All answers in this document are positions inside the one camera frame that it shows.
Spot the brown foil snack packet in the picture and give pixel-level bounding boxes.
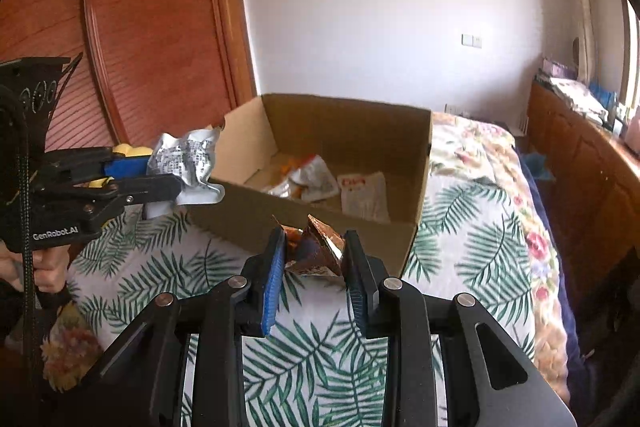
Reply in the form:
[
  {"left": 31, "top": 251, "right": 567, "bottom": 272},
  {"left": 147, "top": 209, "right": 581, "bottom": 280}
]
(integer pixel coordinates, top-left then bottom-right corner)
[{"left": 277, "top": 215, "right": 345, "bottom": 277}]

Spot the silver blue packet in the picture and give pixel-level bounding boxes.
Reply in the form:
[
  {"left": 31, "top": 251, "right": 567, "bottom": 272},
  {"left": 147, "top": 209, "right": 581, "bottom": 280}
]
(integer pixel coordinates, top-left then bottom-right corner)
[{"left": 143, "top": 126, "right": 226, "bottom": 220}]

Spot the red white snack packet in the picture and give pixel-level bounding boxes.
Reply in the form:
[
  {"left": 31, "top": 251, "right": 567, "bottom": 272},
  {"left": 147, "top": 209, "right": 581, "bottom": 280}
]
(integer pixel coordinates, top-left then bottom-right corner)
[{"left": 337, "top": 171, "right": 390, "bottom": 222}]

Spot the silver white snack bag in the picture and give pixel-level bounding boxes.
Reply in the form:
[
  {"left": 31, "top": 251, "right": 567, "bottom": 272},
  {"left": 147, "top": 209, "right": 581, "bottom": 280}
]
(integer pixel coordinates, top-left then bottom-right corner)
[{"left": 292, "top": 155, "right": 340, "bottom": 202}]

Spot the orange silver snack pouch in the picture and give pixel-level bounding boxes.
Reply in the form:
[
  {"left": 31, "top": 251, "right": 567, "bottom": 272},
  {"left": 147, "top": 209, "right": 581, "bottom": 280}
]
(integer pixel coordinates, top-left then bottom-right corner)
[{"left": 262, "top": 156, "right": 311, "bottom": 199}]

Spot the person's left hand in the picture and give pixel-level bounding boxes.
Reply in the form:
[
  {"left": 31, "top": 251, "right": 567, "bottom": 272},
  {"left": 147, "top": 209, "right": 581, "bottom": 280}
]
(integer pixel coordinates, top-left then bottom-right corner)
[{"left": 0, "top": 243, "right": 70, "bottom": 294}]

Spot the yellow plush toy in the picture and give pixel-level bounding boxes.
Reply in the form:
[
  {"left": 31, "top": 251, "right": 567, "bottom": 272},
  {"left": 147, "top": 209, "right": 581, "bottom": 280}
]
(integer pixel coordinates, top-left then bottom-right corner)
[{"left": 88, "top": 143, "right": 152, "bottom": 187}]

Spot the brown cardboard box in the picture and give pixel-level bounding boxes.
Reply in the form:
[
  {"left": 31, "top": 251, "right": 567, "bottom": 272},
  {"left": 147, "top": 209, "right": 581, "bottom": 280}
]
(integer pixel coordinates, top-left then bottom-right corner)
[{"left": 189, "top": 94, "right": 432, "bottom": 275}]

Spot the leaf print bed cover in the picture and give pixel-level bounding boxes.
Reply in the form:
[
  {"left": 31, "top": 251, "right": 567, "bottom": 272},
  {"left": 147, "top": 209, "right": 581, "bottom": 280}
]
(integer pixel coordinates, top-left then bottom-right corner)
[{"left": 42, "top": 113, "right": 570, "bottom": 426}]

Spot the wooden wardrobe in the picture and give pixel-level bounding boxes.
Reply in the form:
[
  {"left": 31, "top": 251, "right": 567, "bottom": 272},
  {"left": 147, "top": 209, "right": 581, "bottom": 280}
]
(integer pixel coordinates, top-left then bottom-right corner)
[{"left": 1, "top": 0, "right": 256, "bottom": 150}]

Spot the wooden sideboard cabinet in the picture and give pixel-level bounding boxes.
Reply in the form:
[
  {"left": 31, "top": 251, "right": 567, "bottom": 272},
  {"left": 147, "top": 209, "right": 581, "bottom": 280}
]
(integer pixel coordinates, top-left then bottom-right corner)
[{"left": 527, "top": 81, "right": 639, "bottom": 307}]

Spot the stack of papers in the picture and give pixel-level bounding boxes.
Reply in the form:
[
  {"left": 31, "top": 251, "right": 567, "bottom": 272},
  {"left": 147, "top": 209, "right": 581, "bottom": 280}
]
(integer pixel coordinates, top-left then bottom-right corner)
[{"left": 536, "top": 57, "right": 617, "bottom": 124}]

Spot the black braided cable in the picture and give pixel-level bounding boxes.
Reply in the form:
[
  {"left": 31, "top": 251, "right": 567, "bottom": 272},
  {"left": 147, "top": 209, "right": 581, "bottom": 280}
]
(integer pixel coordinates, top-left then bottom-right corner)
[{"left": 0, "top": 83, "right": 39, "bottom": 388}]

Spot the white wall switch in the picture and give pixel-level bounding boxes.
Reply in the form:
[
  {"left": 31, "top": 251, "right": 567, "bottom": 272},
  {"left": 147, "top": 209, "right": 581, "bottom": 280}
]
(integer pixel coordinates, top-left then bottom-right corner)
[{"left": 461, "top": 34, "right": 482, "bottom": 49}]

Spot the window with wooden frame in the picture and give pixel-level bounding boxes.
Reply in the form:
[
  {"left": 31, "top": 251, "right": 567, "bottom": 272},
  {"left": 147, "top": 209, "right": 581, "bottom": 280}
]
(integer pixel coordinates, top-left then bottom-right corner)
[{"left": 620, "top": 0, "right": 640, "bottom": 116}]

